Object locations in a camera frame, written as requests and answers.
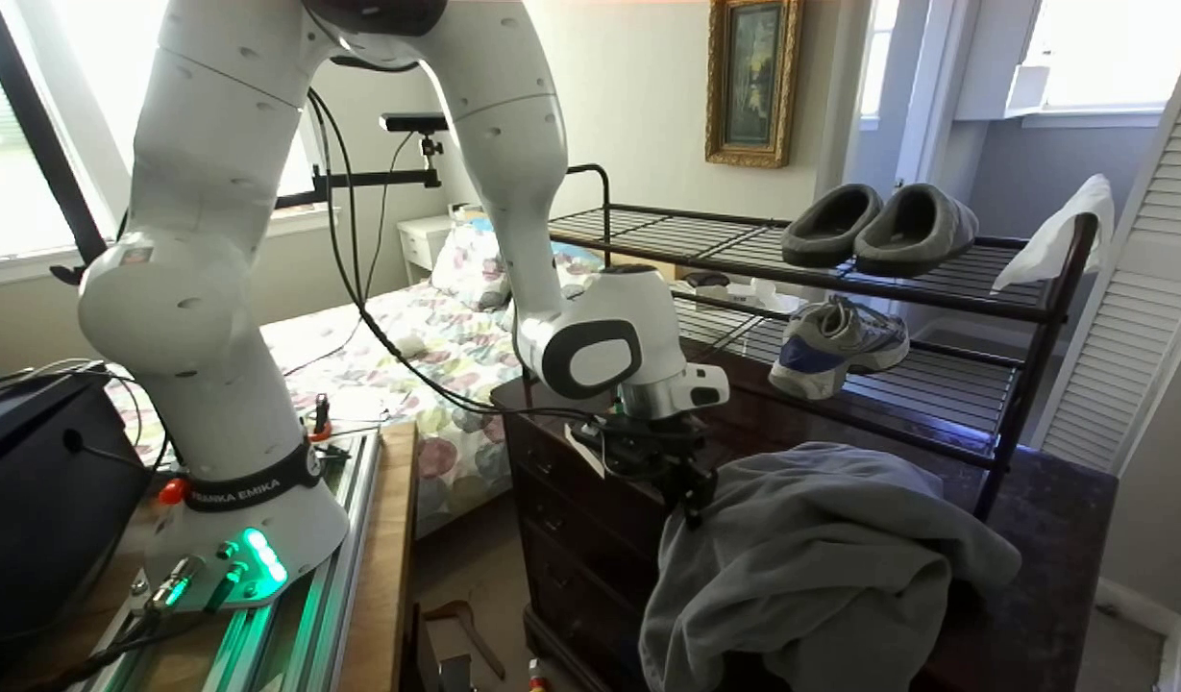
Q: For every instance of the cardboard box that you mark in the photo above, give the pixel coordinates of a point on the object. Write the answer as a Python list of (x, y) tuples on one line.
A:
[(451, 644)]

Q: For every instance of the white cloth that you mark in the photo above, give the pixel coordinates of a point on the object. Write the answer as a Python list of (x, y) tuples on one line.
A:
[(1051, 240)]

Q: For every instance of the dark wooden dresser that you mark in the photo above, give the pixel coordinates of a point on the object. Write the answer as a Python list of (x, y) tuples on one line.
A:
[(590, 548)]

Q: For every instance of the white and blue sneaker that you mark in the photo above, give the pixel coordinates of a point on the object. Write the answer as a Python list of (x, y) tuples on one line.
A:
[(835, 351)]

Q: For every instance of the white louvered door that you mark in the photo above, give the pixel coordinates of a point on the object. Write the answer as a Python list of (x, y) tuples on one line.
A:
[(1128, 317)]

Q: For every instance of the window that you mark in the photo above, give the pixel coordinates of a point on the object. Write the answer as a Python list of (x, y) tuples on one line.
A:
[(13, 173), (1109, 48)]

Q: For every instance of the black metal shoe rack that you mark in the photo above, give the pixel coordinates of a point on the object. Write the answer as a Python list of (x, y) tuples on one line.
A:
[(946, 279)]

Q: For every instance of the grey cloth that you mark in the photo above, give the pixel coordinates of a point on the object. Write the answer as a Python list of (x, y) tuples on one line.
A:
[(821, 567)]

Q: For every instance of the floral pillow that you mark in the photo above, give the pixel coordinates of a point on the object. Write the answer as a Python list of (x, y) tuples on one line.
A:
[(470, 264)]

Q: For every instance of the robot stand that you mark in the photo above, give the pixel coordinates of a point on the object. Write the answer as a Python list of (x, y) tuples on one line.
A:
[(379, 577)]

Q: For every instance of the gold framed painting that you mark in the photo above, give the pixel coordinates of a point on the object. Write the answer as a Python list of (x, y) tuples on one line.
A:
[(753, 77)]

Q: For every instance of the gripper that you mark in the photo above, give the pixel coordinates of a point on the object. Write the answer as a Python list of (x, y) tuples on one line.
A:
[(648, 447)]

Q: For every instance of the red stop button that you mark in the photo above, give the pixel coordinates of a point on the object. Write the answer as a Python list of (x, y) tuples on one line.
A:
[(172, 491)]

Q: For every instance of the camera on mount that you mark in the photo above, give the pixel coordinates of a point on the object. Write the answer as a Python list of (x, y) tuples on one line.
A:
[(412, 122)]

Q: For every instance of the black equipment box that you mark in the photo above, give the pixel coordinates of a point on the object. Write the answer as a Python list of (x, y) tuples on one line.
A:
[(42, 500)]

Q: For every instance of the grey slipper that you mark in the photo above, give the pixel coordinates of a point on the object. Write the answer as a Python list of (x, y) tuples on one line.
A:
[(825, 231), (917, 235)]

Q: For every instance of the white nightstand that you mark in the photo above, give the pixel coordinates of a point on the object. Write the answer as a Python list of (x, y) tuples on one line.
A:
[(422, 240)]

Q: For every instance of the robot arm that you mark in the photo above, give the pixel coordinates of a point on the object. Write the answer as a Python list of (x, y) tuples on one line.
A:
[(215, 192)]

